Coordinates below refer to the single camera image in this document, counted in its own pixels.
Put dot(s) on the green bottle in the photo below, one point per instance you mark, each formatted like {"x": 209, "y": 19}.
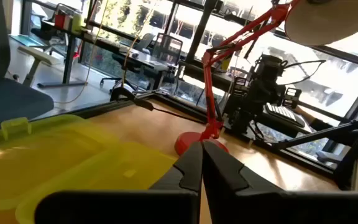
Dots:
{"x": 76, "y": 22}

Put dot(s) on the yellow-green translucent supply box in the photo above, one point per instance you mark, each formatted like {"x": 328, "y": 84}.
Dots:
{"x": 57, "y": 161}

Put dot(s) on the red desk lamp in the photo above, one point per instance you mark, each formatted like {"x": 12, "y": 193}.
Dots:
{"x": 208, "y": 93}

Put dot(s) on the blue-seated office chair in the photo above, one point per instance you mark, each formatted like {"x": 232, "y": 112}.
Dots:
{"x": 8, "y": 102}

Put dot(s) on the black mesh office chair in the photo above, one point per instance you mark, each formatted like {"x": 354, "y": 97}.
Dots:
{"x": 163, "y": 51}

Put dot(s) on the black clamp mount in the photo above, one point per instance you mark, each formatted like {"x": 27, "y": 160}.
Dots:
{"x": 126, "y": 95}

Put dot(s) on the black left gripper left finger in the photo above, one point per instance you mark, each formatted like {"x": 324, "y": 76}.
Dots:
{"x": 120, "y": 208}

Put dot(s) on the red container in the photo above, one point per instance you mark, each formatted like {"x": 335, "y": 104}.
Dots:
{"x": 59, "y": 21}

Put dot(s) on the black keyboard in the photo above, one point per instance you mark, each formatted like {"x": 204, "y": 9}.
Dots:
{"x": 286, "y": 114}

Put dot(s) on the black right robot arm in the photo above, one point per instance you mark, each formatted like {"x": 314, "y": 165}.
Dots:
{"x": 259, "y": 93}

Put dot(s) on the background office desk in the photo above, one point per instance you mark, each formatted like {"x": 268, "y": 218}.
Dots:
{"x": 110, "y": 45}

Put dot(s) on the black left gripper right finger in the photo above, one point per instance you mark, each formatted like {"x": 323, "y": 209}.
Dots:
{"x": 259, "y": 208}

